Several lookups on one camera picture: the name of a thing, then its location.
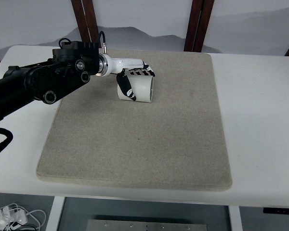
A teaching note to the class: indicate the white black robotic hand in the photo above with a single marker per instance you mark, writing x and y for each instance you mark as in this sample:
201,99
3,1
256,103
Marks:
121,67

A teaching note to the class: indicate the white ribbed cup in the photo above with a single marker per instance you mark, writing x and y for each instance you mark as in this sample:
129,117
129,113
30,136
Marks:
142,87

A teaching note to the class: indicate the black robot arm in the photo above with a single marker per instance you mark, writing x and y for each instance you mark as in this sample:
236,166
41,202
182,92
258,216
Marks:
70,68

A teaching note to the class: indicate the beige felt mat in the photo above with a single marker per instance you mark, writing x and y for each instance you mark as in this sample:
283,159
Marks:
174,142

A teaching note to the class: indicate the white table leg left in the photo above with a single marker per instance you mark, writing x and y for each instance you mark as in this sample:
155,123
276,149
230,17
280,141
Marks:
55,213

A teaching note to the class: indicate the white table leg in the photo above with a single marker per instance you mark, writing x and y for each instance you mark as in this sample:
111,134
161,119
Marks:
235,218
55,213

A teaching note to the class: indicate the white table leg right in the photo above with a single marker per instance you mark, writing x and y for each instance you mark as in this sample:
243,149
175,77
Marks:
235,218

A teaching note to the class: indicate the black control panel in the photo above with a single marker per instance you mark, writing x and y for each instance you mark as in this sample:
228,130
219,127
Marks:
275,210

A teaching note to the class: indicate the dark wooden frame left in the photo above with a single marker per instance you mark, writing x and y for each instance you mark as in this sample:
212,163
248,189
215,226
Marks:
86,20

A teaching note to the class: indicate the dark wooden frame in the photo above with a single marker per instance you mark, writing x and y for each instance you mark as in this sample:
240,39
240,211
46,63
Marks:
86,20
198,24

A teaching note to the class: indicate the dark wooden frame right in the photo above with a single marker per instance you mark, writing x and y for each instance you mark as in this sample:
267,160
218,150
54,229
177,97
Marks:
198,24

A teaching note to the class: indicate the white power adapter with cables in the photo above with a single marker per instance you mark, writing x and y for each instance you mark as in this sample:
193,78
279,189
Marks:
14,217

